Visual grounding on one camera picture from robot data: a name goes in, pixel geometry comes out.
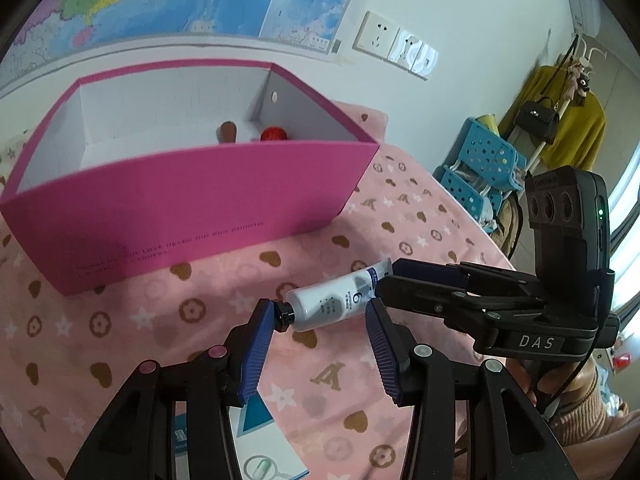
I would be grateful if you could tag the red toy hammer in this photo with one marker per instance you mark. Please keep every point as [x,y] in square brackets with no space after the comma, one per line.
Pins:
[274,134]

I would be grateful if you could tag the black handbag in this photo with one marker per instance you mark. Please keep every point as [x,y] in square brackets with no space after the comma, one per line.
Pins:
[537,119]

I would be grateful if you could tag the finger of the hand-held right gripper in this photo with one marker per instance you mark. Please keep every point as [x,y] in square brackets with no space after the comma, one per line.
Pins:
[425,269]
[425,297]

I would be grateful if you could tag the pink printed blanket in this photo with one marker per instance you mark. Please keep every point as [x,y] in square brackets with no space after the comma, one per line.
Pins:
[150,335]

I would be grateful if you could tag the white cream tube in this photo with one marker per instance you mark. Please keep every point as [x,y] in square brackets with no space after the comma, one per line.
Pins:
[330,301]

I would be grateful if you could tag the wall map poster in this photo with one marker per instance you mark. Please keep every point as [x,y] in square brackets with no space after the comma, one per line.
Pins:
[175,0]

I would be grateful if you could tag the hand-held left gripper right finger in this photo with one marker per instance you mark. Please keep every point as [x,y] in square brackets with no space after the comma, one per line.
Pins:
[382,355]

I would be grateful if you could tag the white wall switch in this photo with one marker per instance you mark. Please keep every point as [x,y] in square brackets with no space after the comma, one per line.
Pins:
[425,61]

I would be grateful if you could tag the blue white medicine box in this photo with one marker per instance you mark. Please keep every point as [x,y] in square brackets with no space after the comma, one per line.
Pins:
[260,440]

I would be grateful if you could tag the person's right forearm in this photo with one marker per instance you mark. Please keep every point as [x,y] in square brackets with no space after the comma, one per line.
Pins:
[592,422]

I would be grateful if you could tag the person's right hand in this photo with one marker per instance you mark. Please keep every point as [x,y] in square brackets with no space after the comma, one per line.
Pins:
[547,385]

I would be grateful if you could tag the window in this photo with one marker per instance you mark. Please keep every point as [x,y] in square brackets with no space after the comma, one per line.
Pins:
[627,210]

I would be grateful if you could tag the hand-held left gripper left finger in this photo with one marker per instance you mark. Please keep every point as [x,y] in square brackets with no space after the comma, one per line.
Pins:
[257,355]

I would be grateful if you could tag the pink cardboard box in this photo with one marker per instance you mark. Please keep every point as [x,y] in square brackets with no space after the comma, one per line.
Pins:
[200,200]

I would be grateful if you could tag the white coat rack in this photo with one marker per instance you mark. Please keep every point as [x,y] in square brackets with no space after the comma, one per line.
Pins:
[539,151]

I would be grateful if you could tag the yellow container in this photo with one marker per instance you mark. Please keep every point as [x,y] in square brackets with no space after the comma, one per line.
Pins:
[486,123]

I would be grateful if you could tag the brown round item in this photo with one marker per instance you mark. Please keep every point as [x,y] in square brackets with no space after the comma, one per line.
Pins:
[227,133]

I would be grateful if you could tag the white wall socket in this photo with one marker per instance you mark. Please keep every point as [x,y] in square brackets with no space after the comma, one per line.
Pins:
[376,34]
[404,47]

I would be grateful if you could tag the small plush toy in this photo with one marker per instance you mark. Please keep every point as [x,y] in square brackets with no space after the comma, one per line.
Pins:
[579,82]

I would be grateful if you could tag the blue perforated plastic basket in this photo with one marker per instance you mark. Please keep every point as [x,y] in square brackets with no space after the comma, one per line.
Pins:
[462,192]
[487,152]

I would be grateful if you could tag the yellow garment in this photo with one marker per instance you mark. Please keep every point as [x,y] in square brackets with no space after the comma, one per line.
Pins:
[580,130]

